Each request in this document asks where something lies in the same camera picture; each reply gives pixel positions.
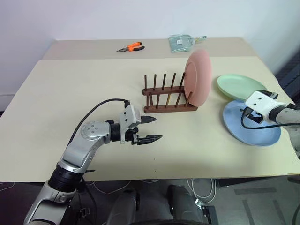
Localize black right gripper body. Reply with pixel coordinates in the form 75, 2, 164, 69
240, 106, 264, 124

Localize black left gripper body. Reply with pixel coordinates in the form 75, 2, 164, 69
121, 115, 146, 145

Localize wooden dish rack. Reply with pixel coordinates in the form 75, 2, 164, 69
142, 72, 199, 114

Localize blue plate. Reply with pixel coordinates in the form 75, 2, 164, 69
222, 100, 282, 147

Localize green plate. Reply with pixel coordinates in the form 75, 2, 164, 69
216, 74, 268, 102

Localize dark ribbed object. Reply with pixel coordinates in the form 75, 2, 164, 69
275, 50, 300, 107

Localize pink plate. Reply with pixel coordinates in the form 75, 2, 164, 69
184, 49, 213, 107

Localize dark rounded shape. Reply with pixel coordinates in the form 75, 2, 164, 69
165, 184, 203, 222

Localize clear plastic packet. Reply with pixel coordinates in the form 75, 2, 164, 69
168, 34, 195, 53

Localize black box on floor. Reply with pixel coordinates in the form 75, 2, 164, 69
201, 205, 219, 225

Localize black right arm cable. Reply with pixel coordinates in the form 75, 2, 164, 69
240, 110, 283, 130

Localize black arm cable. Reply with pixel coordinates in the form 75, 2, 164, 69
240, 110, 283, 130
70, 98, 131, 150

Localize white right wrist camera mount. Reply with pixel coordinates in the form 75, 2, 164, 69
245, 90, 285, 122

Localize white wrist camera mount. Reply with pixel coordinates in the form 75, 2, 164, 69
245, 90, 285, 122
118, 104, 143, 145

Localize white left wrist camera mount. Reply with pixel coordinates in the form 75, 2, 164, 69
118, 104, 143, 145

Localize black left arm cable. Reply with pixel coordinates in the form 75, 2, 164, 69
70, 98, 131, 150

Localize white floor cable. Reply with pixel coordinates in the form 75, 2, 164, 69
187, 179, 218, 205
92, 179, 161, 195

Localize orange handled pliers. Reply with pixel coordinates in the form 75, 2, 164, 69
115, 42, 145, 53

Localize pale green handle tool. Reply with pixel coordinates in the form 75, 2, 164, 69
193, 35, 208, 44

